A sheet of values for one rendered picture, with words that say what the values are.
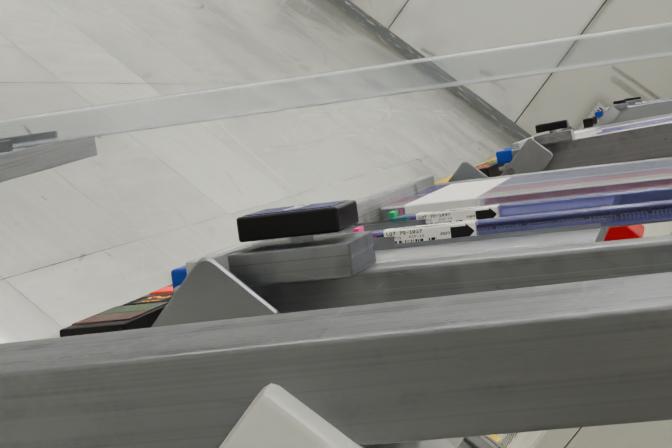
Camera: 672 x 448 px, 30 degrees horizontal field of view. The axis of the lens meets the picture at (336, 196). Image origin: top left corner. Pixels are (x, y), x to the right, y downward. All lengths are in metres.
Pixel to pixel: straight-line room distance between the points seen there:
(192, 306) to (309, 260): 0.06
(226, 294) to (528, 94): 8.89
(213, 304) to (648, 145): 1.50
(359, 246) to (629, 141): 1.46
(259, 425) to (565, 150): 1.74
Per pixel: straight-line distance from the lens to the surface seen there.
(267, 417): 0.33
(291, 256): 0.58
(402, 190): 1.13
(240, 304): 0.58
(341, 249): 0.58
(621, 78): 9.40
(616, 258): 0.59
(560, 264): 0.59
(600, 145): 2.04
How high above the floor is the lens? 0.94
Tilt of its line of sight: 13 degrees down
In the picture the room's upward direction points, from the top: 36 degrees clockwise
